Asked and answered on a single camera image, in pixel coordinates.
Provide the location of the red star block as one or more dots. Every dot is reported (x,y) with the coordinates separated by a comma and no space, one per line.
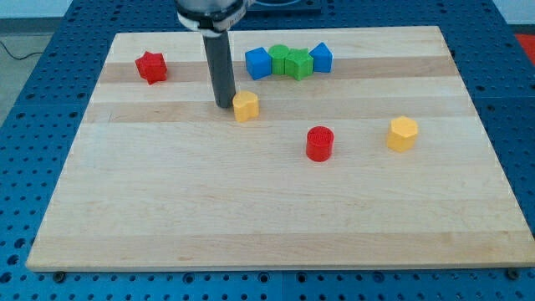
(152,67)

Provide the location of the red cylinder block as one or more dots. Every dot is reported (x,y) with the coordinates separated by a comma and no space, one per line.
(319,143)

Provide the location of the yellow hexagon block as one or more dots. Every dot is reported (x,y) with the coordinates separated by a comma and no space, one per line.
(402,134)

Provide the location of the blue triangle block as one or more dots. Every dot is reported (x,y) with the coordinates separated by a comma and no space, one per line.
(322,58)

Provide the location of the green star block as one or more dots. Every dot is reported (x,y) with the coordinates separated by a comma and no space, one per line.
(298,63)

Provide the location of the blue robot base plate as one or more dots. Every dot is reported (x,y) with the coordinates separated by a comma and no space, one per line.
(286,6)

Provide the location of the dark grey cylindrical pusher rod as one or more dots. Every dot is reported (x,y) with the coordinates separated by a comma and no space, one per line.
(219,58)

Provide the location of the yellow heart block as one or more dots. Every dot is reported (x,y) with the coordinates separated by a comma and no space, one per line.
(245,105)

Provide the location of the green cylinder block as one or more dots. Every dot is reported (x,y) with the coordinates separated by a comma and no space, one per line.
(278,54)

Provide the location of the blue cube block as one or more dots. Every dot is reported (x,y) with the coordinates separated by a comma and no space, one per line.
(258,63)

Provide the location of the light wooden board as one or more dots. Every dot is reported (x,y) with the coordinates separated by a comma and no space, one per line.
(159,178)

